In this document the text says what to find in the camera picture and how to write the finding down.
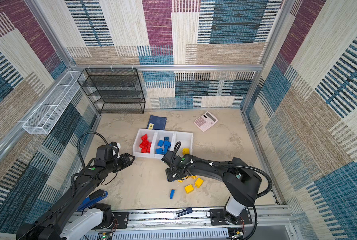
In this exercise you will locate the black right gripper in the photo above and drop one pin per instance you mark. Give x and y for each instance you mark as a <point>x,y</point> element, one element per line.
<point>168,174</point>

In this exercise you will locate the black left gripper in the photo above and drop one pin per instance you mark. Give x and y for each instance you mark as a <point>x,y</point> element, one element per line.
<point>125,160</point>

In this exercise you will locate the yellow square lego brick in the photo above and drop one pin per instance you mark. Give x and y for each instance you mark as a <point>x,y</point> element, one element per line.
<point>186,151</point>

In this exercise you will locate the red long lego brick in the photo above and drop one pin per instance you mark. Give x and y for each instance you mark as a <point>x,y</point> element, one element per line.
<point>144,144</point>
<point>149,148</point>

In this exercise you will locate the blue small lego brick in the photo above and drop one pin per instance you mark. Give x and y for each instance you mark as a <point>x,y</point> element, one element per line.
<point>167,144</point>

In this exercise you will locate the blue thin lego brick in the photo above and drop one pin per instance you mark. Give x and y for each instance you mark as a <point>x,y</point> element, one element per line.
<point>172,194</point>

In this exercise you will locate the red square lego brick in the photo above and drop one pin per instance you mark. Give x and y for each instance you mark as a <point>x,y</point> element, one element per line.
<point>144,137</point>

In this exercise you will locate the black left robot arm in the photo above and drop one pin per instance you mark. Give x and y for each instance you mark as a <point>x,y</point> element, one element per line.
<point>50,225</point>

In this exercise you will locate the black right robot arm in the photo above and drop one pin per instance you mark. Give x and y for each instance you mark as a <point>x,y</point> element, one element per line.
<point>241,180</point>

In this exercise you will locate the white right bin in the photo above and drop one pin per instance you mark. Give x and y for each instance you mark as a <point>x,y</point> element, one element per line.
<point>186,140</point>

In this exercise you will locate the white left bin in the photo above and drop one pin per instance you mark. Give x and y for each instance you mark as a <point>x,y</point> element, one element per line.
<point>136,149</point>

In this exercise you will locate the blue label tag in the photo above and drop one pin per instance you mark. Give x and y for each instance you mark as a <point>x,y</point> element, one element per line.
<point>183,212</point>

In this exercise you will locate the blue notebook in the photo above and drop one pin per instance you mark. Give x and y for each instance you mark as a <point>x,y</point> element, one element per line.
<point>156,123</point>

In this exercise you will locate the pink calculator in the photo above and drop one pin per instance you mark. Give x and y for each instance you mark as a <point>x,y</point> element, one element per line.
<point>205,121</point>

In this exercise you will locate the black wire mesh shelf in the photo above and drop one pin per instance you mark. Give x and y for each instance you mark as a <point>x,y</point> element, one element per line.
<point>113,90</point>

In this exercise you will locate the white wire mesh basket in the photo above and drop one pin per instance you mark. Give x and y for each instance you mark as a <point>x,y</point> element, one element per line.
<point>47,114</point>

